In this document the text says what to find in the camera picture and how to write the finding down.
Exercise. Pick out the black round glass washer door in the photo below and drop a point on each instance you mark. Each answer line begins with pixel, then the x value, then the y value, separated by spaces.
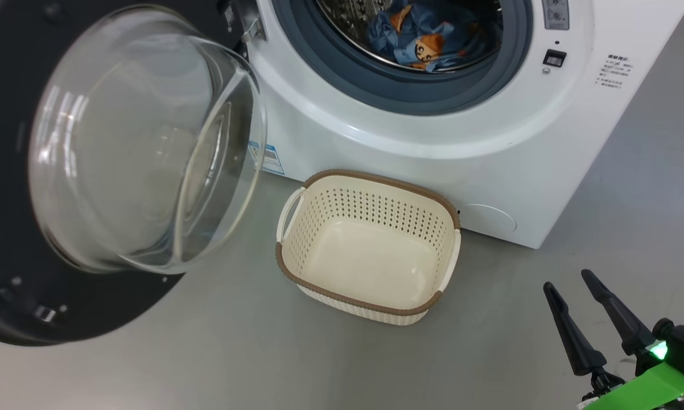
pixel 12 285

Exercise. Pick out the grey warning label strip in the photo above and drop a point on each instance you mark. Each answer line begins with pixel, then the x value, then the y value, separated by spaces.
pixel 555 14

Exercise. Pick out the perforated steel washer drum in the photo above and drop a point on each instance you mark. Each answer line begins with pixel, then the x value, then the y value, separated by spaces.
pixel 347 23

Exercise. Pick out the black square door latch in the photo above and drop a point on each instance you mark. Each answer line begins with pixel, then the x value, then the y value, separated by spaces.
pixel 555 58

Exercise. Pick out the blue energy label sticker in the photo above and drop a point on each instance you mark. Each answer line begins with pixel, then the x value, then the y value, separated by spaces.
pixel 272 159

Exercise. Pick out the white front-load washing machine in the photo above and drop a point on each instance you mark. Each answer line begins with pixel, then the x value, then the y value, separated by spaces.
pixel 490 154

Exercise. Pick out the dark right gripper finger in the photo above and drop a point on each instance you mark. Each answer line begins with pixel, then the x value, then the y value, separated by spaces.
pixel 578 341
pixel 623 322

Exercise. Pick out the round white filter cover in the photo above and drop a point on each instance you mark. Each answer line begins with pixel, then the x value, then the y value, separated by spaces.
pixel 490 219

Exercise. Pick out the cream perforated basket brown rim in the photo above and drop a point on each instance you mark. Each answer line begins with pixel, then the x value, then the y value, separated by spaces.
pixel 370 256

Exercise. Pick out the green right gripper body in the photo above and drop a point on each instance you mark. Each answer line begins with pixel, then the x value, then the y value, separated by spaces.
pixel 660 390

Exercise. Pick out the metal door hinge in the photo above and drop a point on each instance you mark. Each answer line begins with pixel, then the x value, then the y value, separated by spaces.
pixel 251 28

